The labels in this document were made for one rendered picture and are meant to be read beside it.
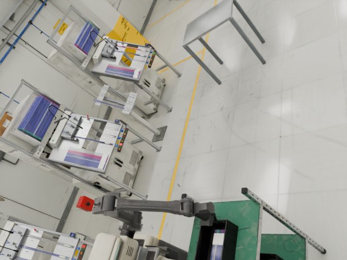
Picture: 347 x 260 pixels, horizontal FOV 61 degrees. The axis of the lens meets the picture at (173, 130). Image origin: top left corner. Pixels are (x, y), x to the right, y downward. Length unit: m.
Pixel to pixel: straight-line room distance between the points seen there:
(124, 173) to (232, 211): 2.57
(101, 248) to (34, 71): 4.40
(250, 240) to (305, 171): 1.29
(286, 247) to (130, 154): 2.64
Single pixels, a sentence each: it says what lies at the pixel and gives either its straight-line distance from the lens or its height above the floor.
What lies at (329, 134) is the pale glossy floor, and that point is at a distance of 2.91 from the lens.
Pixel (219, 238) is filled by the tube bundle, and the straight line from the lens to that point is 1.71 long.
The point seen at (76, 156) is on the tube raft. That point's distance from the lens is 3.73.
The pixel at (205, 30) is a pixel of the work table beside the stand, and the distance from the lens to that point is 3.65.
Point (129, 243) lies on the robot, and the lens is 1.92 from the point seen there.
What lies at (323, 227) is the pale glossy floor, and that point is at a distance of 2.58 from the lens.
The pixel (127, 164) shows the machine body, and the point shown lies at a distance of 4.18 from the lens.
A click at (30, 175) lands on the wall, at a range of 5.29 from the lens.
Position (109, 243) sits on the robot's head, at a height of 1.34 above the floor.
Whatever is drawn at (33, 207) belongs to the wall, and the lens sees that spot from 5.28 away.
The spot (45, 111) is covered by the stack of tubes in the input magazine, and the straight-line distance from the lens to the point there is 3.88.
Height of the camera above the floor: 2.33
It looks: 33 degrees down
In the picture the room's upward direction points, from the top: 52 degrees counter-clockwise
